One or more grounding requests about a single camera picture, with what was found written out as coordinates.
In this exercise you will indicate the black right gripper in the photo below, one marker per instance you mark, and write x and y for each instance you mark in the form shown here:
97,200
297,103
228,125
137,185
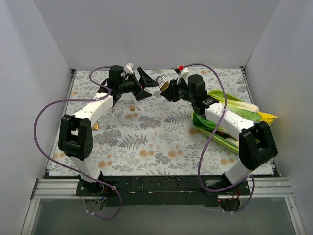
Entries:
173,89

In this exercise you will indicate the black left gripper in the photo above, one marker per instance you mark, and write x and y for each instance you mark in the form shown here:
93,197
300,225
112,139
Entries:
139,85

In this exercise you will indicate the brass padlock with steel shackle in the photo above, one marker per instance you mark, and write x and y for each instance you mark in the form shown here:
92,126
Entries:
96,127

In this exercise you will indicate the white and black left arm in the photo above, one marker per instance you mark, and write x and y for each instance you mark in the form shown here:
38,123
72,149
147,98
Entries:
75,136

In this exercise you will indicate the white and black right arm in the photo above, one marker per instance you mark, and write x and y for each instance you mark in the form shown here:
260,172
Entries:
256,142

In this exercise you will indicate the floral patterned table mat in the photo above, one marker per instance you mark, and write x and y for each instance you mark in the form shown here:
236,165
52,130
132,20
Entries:
158,138

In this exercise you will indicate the green bok choy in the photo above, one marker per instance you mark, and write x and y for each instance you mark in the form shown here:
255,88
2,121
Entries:
202,123

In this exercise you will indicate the green plastic tray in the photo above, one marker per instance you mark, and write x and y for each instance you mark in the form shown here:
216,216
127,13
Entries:
223,139

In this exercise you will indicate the green napa cabbage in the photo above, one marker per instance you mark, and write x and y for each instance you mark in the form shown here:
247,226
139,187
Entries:
245,110

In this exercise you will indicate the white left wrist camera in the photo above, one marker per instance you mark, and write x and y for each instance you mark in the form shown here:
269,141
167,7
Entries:
129,69

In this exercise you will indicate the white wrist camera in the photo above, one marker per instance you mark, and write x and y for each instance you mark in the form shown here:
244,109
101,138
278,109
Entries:
182,72
129,69

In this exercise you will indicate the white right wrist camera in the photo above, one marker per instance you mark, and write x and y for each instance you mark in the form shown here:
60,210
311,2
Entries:
182,72

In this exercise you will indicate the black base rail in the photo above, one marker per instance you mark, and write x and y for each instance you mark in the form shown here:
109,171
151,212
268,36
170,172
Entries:
163,190

